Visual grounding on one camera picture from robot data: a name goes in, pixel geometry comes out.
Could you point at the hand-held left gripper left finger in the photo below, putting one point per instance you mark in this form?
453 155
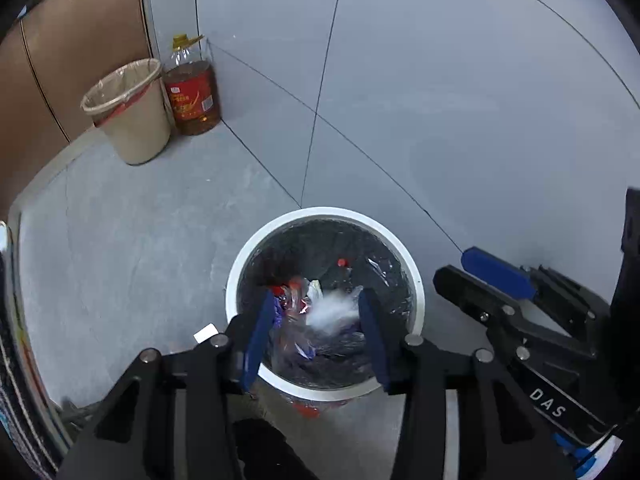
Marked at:
259 342

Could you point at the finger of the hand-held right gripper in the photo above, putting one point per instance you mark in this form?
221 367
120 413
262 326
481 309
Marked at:
475 295
495 272

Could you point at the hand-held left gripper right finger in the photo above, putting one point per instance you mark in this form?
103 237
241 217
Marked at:
376 342

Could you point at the clear plastic bag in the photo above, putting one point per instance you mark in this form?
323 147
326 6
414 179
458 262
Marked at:
330 312

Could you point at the white round trash bin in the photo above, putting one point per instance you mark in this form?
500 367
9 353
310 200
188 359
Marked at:
239 280

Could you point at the black bin liner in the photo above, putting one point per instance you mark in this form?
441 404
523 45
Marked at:
325 240

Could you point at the beige trash bin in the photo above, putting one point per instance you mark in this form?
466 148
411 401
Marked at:
135 120

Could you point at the person's right hand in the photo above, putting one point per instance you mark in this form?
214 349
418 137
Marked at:
587 460

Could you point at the white paper scrap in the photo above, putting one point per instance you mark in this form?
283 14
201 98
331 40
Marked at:
205 334

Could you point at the red snack wrapper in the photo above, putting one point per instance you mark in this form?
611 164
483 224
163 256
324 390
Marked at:
307 408

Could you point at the cooking oil bottle red label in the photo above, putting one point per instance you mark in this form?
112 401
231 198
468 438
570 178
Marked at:
192 100

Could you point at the brown wooden cabinet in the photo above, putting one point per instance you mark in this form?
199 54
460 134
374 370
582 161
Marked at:
65 50

